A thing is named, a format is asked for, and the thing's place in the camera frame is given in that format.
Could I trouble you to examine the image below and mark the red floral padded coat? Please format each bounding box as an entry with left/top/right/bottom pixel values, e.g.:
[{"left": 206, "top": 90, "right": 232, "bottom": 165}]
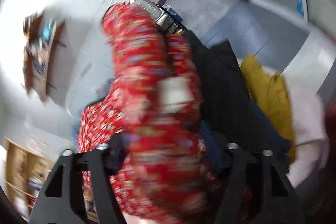
[{"left": 78, "top": 3, "right": 215, "bottom": 223}]

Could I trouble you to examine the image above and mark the navy blue folded garment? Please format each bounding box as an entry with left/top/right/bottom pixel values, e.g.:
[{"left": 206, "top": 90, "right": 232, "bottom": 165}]
[{"left": 200, "top": 99, "right": 291, "bottom": 173}]

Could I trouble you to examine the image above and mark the pink polka dot bedsheet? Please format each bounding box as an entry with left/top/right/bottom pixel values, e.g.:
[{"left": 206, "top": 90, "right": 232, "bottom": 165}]
[{"left": 123, "top": 58, "right": 330, "bottom": 224}]

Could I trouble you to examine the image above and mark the black folded garment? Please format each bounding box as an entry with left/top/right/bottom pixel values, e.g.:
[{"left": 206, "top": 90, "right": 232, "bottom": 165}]
[{"left": 183, "top": 29, "right": 263, "bottom": 140}]

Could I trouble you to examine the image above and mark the mustard yellow garment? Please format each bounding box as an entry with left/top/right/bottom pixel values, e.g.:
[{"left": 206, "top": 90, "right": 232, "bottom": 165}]
[{"left": 240, "top": 55, "right": 295, "bottom": 163}]

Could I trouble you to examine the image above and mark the wooden wall shelf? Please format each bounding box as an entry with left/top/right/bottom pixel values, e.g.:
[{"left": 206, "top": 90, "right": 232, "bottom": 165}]
[{"left": 23, "top": 12, "right": 65, "bottom": 102}]

